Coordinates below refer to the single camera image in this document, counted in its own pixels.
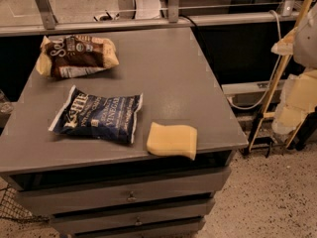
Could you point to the blue kettle chip bag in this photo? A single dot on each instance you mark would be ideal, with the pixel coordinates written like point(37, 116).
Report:
point(106, 118)

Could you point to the brown and yellow chip bag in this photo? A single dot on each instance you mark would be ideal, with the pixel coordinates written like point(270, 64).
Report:
point(75, 56)

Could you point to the yellow sponge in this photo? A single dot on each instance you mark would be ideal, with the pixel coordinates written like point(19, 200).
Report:
point(172, 140)

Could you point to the grey drawer cabinet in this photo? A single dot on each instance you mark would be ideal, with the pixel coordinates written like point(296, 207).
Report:
point(178, 87)

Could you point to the middle grey drawer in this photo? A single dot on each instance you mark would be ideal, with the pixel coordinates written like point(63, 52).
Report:
point(133, 217)

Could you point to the grey drawer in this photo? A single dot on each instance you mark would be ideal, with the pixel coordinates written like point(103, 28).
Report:
point(103, 194)
point(153, 230)
point(133, 217)

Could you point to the bottom grey drawer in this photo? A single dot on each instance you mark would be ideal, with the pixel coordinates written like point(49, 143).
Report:
point(153, 230)

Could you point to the top grey drawer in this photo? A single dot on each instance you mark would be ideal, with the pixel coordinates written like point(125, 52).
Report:
point(103, 194)

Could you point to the wooden easel stand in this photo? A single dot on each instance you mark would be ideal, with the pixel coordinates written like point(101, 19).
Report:
point(285, 52)

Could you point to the grey metal railing frame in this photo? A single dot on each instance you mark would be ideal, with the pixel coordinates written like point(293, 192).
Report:
point(39, 17)

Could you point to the wire mesh basket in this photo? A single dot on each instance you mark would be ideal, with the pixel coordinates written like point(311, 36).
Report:
point(11, 210)

